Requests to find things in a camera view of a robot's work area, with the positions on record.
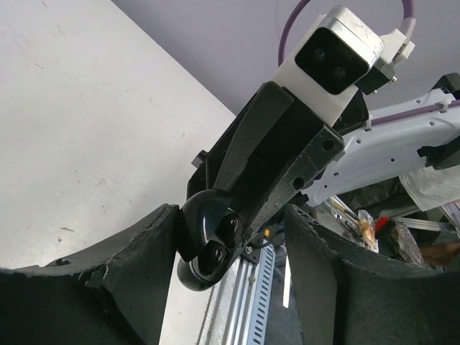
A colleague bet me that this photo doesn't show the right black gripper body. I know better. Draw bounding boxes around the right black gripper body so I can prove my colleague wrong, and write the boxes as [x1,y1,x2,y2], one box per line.
[185,91,371,220]

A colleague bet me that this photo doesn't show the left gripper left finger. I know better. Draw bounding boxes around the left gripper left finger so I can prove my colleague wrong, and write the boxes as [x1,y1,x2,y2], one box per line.
[1,204,179,344]

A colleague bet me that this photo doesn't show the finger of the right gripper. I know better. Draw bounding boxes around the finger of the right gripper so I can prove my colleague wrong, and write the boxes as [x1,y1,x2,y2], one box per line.
[206,81,295,192]
[231,127,344,259]

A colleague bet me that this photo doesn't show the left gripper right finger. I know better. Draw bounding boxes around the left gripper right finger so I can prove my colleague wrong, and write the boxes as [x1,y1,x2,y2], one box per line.
[284,205,459,344]

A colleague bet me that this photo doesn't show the black earbud case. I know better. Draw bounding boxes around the black earbud case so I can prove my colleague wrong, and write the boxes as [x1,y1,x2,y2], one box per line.
[175,188,254,292]

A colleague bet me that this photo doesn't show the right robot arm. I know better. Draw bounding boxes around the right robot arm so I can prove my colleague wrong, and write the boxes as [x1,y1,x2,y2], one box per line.
[178,74,459,265]

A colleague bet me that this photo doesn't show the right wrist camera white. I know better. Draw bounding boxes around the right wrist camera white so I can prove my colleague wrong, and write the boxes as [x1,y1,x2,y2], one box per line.
[271,1,416,126]

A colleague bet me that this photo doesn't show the slotted cable duct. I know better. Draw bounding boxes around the slotted cable duct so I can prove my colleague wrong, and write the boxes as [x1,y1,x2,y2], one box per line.
[236,245,275,344]

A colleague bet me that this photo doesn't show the aluminium front rail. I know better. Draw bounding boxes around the aluminium front rail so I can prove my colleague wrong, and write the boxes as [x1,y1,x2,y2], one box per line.
[195,229,288,345]

